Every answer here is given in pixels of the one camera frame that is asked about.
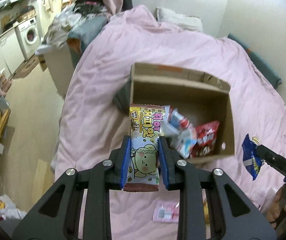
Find right hand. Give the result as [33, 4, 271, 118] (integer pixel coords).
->
[264, 186, 286, 230]

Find white blue snack bag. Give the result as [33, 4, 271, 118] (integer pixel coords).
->
[160, 105, 197, 159]

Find teal bed bolster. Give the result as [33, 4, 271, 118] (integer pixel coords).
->
[227, 33, 282, 89]

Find clothes pile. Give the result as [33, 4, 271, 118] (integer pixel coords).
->
[35, 0, 112, 55]

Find blue snack packet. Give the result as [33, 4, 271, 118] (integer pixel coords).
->
[242, 134, 264, 181]

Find bear cartoon snack packet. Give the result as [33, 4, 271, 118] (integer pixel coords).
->
[123, 105, 165, 192]

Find cardboard box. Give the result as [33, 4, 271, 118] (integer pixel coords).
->
[130, 62, 235, 164]

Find pink small packet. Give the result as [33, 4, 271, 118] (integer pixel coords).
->
[152, 200, 179, 223]

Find red snack bag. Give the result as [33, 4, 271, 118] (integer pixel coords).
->
[190, 120, 220, 158]

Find white pillow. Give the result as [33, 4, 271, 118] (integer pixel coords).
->
[155, 7, 203, 33]

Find white washing machine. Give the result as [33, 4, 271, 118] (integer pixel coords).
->
[15, 17, 40, 61]

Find pink bed duvet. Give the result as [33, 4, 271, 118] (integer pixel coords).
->
[50, 4, 286, 240]

